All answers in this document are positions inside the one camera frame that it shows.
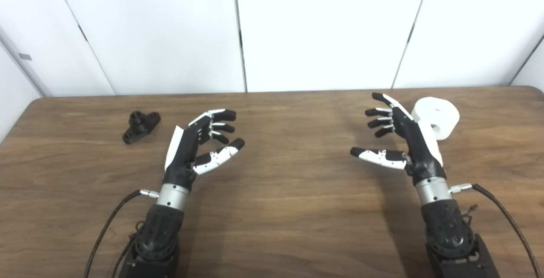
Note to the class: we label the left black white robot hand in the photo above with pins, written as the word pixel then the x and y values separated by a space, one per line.
pixel 182 150

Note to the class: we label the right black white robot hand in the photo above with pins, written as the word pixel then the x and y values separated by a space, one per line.
pixel 420 150

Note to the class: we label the round white plastic piece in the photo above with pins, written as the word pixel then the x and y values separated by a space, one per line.
pixel 442 114

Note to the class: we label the black plastic holder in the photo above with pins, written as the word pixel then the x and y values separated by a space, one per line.
pixel 140 127

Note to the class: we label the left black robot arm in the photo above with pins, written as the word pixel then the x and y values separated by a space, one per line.
pixel 159 231

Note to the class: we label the small grey wall label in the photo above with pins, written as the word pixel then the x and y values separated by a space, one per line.
pixel 25 56

